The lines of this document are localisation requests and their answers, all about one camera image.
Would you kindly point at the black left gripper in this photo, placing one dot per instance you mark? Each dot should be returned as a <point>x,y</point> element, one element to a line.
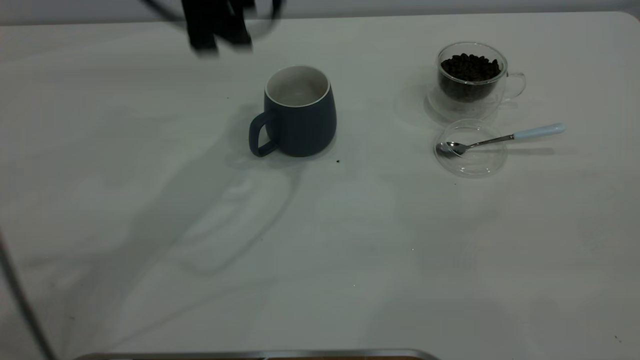
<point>215,10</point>

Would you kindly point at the dark grey ceramic mug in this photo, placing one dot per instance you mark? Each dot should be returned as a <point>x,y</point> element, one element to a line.
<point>305,130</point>

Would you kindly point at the roasted coffee beans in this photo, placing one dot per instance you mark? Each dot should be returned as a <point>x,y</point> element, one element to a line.
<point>470,67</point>

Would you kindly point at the clear glass cup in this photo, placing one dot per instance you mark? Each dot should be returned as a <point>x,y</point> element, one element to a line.
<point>465,107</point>

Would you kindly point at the clear glass lid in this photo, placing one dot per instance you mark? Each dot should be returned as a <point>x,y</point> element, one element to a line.
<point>475,162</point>

